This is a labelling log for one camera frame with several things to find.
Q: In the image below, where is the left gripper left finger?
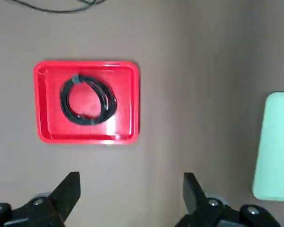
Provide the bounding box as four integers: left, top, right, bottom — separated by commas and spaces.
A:
0, 172, 81, 227

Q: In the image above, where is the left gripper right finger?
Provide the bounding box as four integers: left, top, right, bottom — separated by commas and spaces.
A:
174, 172, 281, 227

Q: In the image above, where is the pale green flat tray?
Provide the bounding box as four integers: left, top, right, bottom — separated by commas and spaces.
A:
252, 91, 284, 202

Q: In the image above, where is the red plastic tray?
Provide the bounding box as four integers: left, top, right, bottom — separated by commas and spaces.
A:
33, 61, 141, 145

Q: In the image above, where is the long black table cable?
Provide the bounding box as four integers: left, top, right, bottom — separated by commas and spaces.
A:
10, 0, 107, 13

